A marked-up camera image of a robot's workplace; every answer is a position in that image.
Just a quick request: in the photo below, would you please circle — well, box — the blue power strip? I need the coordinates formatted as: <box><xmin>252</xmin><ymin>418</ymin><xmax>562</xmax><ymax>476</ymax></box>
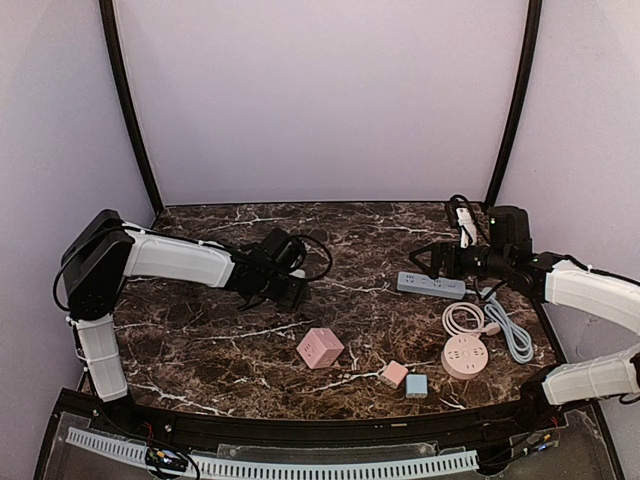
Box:
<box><xmin>397</xmin><ymin>271</ymin><xmax>466</xmax><ymax>300</ymax></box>

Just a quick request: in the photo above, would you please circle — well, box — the pink cube socket adapter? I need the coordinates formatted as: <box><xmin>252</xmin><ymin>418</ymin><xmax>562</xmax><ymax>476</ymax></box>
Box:
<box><xmin>296</xmin><ymin>328</ymin><xmax>344</xmax><ymax>370</ymax></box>

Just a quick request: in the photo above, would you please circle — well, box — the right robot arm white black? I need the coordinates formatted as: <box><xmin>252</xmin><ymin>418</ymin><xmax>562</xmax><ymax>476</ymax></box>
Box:
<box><xmin>409</xmin><ymin>206</ymin><xmax>639</xmax><ymax>406</ymax></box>

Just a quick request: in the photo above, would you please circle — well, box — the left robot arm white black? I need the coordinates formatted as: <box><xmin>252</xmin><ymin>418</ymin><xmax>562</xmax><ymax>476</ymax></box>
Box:
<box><xmin>52</xmin><ymin>209</ymin><xmax>312</xmax><ymax>402</ymax></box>

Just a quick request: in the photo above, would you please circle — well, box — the small pink charger plug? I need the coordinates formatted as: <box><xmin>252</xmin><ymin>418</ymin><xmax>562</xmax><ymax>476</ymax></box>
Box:
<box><xmin>379</xmin><ymin>360</ymin><xmax>408</xmax><ymax>389</ymax></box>

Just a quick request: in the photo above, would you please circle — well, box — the small blue charger plug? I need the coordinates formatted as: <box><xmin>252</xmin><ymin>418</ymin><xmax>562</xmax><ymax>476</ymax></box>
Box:
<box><xmin>405</xmin><ymin>374</ymin><xmax>428</xmax><ymax>398</ymax></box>

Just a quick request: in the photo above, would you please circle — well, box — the pink round power socket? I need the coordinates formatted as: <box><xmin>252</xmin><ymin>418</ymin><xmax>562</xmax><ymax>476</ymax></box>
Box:
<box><xmin>441</xmin><ymin>334</ymin><xmax>489</xmax><ymax>380</ymax></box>

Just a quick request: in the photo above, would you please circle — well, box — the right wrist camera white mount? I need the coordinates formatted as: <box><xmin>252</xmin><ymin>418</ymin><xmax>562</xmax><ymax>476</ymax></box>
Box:
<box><xmin>445</xmin><ymin>194</ymin><xmax>479</xmax><ymax>248</ymax></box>

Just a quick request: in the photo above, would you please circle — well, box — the white pink coiled cable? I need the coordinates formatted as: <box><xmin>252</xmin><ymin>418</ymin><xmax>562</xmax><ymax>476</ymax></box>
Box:
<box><xmin>442</xmin><ymin>301</ymin><xmax>501</xmax><ymax>340</ymax></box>

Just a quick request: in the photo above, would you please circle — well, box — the blue power strip cable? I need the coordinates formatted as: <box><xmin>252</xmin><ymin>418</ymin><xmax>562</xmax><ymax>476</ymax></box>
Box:
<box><xmin>464</xmin><ymin>287</ymin><xmax>534</xmax><ymax>364</ymax></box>

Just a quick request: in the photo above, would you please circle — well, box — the black table front rail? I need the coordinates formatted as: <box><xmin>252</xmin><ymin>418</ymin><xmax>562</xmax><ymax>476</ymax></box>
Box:
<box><xmin>59</xmin><ymin>369</ymin><xmax>565</xmax><ymax>462</ymax></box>

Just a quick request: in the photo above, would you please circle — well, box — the white slotted cable duct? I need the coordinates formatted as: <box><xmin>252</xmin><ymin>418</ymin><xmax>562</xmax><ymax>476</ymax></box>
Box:
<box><xmin>65</xmin><ymin>427</ymin><xmax>479</xmax><ymax>479</ymax></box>

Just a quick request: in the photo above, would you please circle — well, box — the right black frame post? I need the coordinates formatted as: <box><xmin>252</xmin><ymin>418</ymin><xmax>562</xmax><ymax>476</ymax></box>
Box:
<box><xmin>483</xmin><ymin>0</ymin><xmax>543</xmax><ymax>208</ymax></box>

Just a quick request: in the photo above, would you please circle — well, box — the black frame post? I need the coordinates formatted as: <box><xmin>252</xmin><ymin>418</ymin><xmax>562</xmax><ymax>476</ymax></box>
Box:
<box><xmin>98</xmin><ymin>0</ymin><xmax>164</xmax><ymax>217</ymax></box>
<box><xmin>483</xmin><ymin>0</ymin><xmax>543</xmax><ymax>208</ymax></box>

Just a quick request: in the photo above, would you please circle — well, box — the left black frame post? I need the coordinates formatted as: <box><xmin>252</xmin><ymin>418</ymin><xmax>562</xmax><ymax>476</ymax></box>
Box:
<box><xmin>98</xmin><ymin>0</ymin><xmax>164</xmax><ymax>217</ymax></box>

